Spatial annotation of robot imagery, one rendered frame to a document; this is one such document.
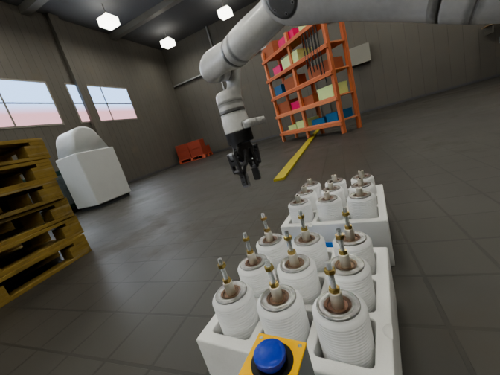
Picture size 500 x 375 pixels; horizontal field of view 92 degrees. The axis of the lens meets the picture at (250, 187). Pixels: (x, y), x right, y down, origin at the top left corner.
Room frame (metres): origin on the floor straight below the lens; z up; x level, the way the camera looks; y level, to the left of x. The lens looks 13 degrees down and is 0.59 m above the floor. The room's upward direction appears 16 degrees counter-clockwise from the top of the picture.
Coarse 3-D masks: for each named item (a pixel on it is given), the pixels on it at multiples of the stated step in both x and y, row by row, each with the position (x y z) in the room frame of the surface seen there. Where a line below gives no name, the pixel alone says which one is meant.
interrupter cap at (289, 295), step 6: (282, 288) 0.45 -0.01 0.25; (288, 288) 0.44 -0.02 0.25; (264, 294) 0.45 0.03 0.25; (270, 294) 0.44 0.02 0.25; (288, 294) 0.43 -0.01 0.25; (294, 294) 0.42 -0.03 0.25; (264, 300) 0.43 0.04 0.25; (270, 300) 0.43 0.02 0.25; (282, 300) 0.42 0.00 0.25; (288, 300) 0.41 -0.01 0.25; (294, 300) 0.40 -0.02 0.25; (264, 306) 0.41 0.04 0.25; (270, 306) 0.41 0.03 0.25; (276, 306) 0.40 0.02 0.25; (282, 306) 0.40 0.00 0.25; (288, 306) 0.39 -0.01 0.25
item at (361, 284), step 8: (368, 264) 0.46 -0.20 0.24; (360, 272) 0.43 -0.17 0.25; (368, 272) 0.43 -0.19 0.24; (328, 280) 0.46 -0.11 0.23; (336, 280) 0.44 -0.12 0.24; (344, 280) 0.43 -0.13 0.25; (352, 280) 0.42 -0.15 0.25; (360, 280) 0.42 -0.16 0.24; (368, 280) 0.43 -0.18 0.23; (344, 288) 0.43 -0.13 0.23; (352, 288) 0.42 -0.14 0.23; (360, 288) 0.42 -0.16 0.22; (368, 288) 0.43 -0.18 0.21; (360, 296) 0.42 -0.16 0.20; (368, 296) 0.42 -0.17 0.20; (368, 304) 0.42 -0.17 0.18
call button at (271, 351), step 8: (264, 344) 0.25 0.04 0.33; (272, 344) 0.25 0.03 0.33; (280, 344) 0.24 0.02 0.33; (256, 352) 0.24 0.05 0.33; (264, 352) 0.24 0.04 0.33; (272, 352) 0.24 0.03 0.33; (280, 352) 0.24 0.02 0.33; (256, 360) 0.23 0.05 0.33; (264, 360) 0.23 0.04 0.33; (272, 360) 0.23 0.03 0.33; (280, 360) 0.23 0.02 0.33; (264, 368) 0.22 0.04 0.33; (272, 368) 0.22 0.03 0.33; (280, 368) 0.23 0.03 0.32
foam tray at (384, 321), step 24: (384, 264) 0.53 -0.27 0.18; (384, 288) 0.45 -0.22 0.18; (384, 312) 0.39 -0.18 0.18; (216, 336) 0.45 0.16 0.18; (312, 336) 0.38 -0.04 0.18; (384, 336) 0.34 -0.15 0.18; (216, 360) 0.44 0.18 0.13; (240, 360) 0.40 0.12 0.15; (312, 360) 0.34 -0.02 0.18; (384, 360) 0.31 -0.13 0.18
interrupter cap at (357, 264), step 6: (336, 258) 0.50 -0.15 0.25; (354, 258) 0.48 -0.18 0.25; (360, 258) 0.47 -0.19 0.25; (336, 264) 0.48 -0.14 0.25; (354, 264) 0.46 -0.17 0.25; (360, 264) 0.45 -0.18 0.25; (336, 270) 0.45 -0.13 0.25; (342, 270) 0.45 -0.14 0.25; (348, 270) 0.44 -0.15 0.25; (354, 270) 0.44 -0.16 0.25; (360, 270) 0.43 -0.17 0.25
